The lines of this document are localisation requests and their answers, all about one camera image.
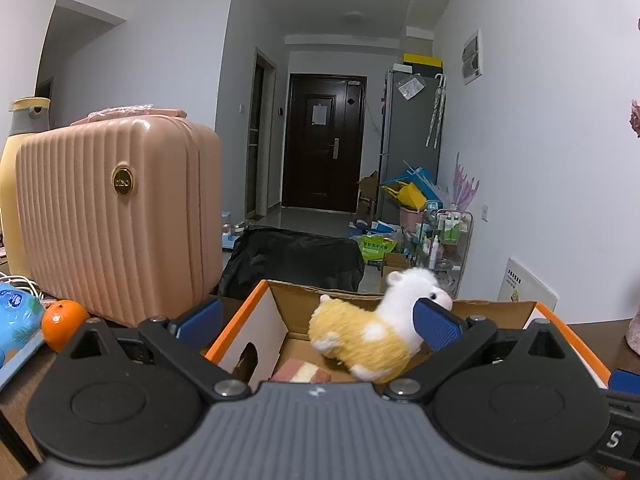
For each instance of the blue tissue packet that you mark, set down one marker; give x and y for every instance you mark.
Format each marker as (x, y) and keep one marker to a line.
(17, 320)

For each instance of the orange fruit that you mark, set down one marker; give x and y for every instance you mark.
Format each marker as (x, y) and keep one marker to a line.
(64, 325)

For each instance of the clear plastic bag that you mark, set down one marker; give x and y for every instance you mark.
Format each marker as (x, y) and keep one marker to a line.
(411, 86)

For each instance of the green packet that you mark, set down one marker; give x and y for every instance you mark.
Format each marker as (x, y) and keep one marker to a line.
(377, 249)

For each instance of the purple wall decoration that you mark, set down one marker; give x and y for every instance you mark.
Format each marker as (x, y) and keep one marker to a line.
(464, 185)

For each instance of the pink folded cloth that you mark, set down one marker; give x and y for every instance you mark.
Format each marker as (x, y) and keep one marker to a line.
(130, 112)

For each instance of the small open cardboard box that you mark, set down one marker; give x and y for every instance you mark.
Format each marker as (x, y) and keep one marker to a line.
(395, 265)

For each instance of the white wall electrical panel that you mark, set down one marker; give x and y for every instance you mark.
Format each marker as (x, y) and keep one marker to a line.
(472, 57)

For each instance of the yellow plastic stool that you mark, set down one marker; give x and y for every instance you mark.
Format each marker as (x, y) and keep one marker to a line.
(407, 197)

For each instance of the side room door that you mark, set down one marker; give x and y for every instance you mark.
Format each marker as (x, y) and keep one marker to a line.
(256, 140)

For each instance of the round ceiling lamp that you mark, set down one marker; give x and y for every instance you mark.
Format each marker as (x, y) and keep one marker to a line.
(355, 16)

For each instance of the dark brown entrance door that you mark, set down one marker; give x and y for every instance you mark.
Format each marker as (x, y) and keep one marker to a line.
(322, 160)

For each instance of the yellow bottle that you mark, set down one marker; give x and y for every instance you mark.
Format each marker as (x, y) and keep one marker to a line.
(7, 185)

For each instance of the dried pink rose bouquet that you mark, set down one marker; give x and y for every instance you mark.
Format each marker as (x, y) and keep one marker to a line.
(636, 117)

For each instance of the orange white cardboard box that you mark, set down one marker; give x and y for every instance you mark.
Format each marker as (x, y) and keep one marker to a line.
(300, 315)

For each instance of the brown cardboard carton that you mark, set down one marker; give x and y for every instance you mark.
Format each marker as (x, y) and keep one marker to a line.
(367, 195)

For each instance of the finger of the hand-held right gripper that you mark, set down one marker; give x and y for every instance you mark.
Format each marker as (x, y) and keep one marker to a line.
(625, 381)

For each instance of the folded clear umbrella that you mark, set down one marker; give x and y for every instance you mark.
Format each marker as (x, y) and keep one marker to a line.
(432, 115)
(440, 105)

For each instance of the blue plastic stool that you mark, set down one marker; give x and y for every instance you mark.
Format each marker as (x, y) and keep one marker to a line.
(422, 177)

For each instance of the grey refrigerator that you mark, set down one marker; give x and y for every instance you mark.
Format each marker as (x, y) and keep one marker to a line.
(410, 130)

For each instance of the yellow black box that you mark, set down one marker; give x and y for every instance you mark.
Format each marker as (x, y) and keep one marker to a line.
(424, 60)

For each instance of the white leaning board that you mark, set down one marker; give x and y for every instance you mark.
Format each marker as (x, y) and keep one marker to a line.
(525, 285)

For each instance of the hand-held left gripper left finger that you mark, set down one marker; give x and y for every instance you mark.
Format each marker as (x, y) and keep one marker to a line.
(200, 319)

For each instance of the white flat box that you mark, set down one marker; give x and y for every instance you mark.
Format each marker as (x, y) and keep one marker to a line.
(401, 67)

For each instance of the metal trolley cart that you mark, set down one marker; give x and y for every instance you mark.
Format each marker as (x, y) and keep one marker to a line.
(447, 240)

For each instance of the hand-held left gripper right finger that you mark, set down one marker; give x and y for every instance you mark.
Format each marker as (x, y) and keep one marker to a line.
(437, 324)

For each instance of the pink plastic bin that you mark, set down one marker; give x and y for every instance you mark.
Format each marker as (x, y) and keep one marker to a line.
(411, 220)

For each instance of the pink ribbed suitcase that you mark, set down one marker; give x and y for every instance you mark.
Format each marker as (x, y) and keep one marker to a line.
(125, 240)

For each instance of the white yellow alpaca plush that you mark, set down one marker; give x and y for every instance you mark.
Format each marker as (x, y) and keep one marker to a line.
(360, 332)

